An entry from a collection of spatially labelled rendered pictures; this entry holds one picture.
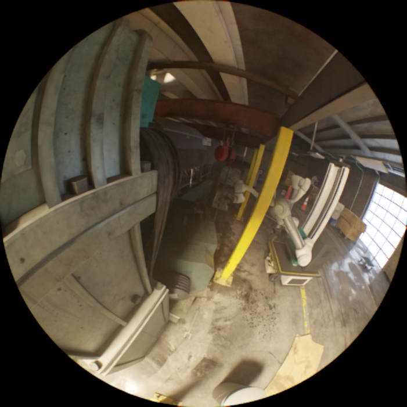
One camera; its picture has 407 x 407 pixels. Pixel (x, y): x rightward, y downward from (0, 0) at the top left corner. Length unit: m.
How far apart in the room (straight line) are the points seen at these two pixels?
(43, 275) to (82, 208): 0.11
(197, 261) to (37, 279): 0.67
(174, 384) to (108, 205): 1.44
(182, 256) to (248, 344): 1.23
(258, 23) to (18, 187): 0.82
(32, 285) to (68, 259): 0.07
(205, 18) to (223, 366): 2.00
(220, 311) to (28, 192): 1.55
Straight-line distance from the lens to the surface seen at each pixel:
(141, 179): 0.24
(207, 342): 1.45
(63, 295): 0.30
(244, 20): 0.76
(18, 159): 0.18
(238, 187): 1.59
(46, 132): 0.18
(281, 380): 1.88
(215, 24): 0.55
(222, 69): 0.71
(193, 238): 0.79
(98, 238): 0.22
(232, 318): 1.56
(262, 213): 1.06
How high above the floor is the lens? 1.41
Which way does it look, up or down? 26 degrees down
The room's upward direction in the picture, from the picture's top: 13 degrees clockwise
